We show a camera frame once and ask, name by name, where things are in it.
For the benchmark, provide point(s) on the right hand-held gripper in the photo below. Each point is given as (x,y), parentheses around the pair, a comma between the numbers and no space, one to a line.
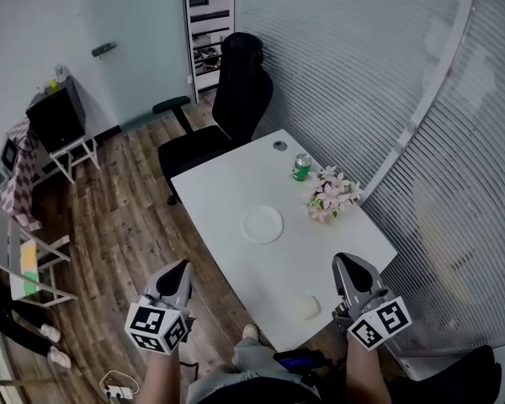
(379,324)

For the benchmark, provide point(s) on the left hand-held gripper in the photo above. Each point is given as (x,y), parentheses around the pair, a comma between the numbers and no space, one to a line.
(151,326)

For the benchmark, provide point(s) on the small cream round object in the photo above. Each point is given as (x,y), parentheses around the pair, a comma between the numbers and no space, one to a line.
(307,308)

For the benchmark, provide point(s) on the white plate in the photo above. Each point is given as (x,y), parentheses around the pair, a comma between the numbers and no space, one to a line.
(262,224)

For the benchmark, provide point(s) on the person's left forearm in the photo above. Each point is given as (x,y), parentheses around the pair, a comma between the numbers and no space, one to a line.
(160,377)

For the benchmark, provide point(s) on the person's right forearm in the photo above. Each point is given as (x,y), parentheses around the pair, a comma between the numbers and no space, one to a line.
(366,373)

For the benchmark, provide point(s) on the pink flower bouquet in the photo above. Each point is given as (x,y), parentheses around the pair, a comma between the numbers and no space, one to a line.
(332,194)

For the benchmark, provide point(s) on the black device with blue screen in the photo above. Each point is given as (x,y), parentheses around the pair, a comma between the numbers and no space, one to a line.
(296,359)

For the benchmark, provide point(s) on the person's legs in grey trousers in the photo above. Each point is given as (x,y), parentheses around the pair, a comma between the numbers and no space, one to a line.
(252,360)

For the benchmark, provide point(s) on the white power strip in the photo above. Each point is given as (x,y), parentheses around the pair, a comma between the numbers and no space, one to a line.
(118,392)

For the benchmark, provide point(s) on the white table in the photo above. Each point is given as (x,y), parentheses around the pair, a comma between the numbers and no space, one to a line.
(235,183)

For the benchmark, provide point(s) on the green drink can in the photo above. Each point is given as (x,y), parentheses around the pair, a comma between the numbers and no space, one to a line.
(301,168)

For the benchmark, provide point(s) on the person's black t-shirt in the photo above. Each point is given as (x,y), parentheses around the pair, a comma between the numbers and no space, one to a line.
(256,391)

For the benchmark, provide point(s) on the green paper sheet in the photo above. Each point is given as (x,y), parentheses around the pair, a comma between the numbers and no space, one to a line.
(30,282)

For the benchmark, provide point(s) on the yellow paper sheet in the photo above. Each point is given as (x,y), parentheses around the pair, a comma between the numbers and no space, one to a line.
(29,257)

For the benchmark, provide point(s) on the white stool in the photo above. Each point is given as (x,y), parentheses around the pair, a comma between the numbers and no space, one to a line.
(69,158)

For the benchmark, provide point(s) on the white folding rack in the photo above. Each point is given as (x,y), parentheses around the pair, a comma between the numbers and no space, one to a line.
(6,246)

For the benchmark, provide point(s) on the checkered tablecloth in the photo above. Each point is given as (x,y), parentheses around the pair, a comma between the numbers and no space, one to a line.
(12,187)

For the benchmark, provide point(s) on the black mini fridge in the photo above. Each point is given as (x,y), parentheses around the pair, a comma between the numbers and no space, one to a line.
(56,118)

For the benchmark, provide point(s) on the black office chair with headrest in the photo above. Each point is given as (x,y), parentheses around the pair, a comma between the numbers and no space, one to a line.
(240,95)

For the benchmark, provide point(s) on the small yellow object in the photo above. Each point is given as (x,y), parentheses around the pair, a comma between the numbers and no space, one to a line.
(53,84)

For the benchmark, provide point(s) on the clear bottle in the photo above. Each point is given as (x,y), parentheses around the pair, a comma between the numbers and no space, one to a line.
(60,70)

